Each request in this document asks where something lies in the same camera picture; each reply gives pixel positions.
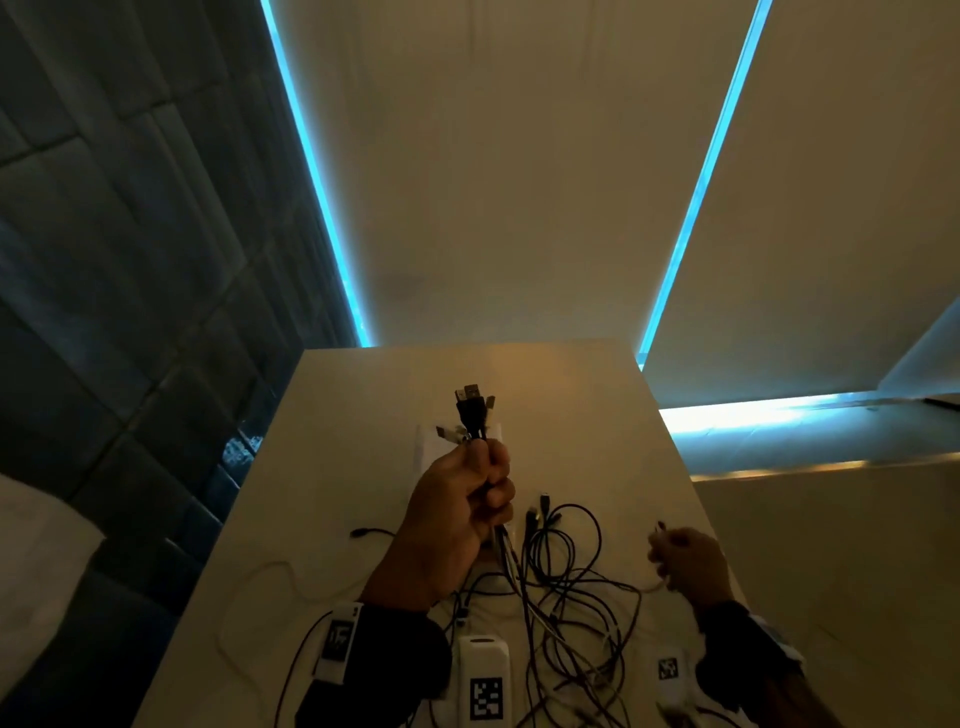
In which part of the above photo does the white pillow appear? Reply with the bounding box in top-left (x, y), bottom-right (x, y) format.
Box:
top-left (0, 472), bottom-right (106, 703)

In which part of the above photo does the window sill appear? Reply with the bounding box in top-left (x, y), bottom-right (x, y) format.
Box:
top-left (659, 389), bottom-right (960, 479)

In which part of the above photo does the person's left hand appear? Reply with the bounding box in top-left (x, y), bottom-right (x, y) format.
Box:
top-left (359, 438), bottom-right (517, 613)

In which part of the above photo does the tangle of cables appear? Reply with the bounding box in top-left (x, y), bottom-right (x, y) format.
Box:
top-left (217, 491), bottom-right (744, 728)

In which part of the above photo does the white plastic pouch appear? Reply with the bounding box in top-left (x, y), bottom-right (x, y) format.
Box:
top-left (414, 422), bottom-right (519, 560)

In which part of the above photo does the person's right hand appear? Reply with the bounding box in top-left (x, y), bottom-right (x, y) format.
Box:
top-left (647, 527), bottom-right (736, 609)

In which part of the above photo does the white table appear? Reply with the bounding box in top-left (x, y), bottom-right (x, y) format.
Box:
top-left (134, 341), bottom-right (751, 728)

